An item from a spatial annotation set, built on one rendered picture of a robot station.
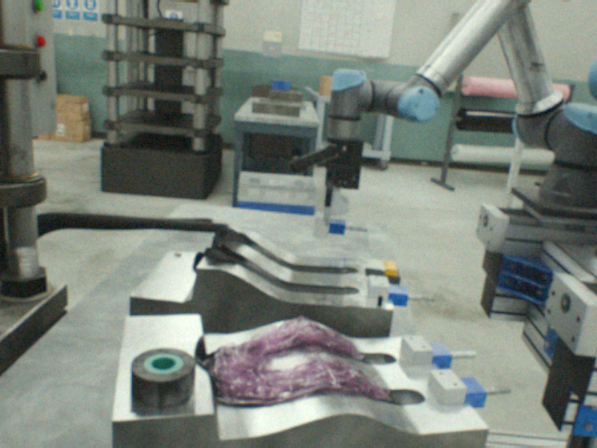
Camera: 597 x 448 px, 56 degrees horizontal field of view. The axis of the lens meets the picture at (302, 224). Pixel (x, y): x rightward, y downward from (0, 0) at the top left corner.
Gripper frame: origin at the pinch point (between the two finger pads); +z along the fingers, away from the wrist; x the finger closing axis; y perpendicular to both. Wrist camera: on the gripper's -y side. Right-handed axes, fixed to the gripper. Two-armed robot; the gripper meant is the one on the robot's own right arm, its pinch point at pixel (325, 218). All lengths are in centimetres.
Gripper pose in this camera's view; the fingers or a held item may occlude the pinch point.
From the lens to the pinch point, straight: 137.2
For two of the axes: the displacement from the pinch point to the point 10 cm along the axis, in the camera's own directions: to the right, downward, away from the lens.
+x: 0.6, -2.9, 9.6
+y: 9.9, 1.0, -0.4
